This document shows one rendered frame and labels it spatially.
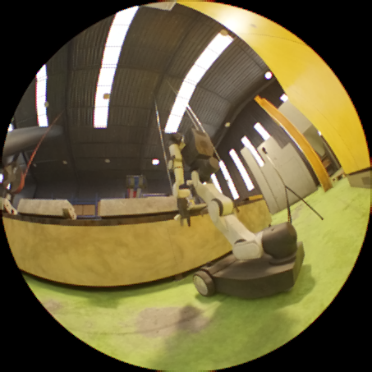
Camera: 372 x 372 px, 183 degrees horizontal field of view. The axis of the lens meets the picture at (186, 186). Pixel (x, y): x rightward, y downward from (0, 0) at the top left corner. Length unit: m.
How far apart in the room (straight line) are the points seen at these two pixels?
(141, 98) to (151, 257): 9.40
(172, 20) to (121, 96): 6.36
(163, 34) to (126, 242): 9.46
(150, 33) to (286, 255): 9.59
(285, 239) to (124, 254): 1.24
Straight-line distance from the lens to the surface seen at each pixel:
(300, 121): 8.22
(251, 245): 0.68
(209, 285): 0.80
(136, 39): 9.31
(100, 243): 1.28
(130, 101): 9.67
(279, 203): 6.49
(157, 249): 1.26
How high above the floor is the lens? 0.47
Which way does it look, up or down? 25 degrees up
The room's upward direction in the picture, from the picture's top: 16 degrees counter-clockwise
